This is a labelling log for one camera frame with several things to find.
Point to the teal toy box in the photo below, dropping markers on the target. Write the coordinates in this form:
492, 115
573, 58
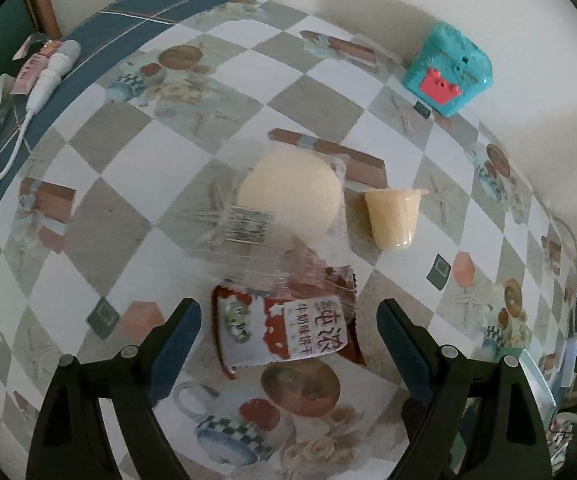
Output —
448, 70

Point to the bun in clear wrapper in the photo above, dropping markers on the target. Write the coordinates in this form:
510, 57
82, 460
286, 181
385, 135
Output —
293, 195

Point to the wooden chair frame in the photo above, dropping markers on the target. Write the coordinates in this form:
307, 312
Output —
43, 5

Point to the checkered tablecloth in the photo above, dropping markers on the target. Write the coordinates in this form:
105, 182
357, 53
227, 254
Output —
168, 125

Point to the pink packet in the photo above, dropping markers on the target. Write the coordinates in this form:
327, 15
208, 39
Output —
28, 72

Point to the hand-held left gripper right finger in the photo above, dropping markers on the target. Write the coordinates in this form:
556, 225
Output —
403, 345

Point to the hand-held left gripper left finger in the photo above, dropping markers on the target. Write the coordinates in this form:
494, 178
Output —
178, 340

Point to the red and white biscuit packet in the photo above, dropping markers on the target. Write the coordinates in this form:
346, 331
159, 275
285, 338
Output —
278, 332

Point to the jelly cup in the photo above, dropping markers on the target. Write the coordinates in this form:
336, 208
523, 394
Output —
396, 217

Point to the white tray with teal rim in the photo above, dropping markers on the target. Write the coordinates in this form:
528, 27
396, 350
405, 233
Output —
540, 380

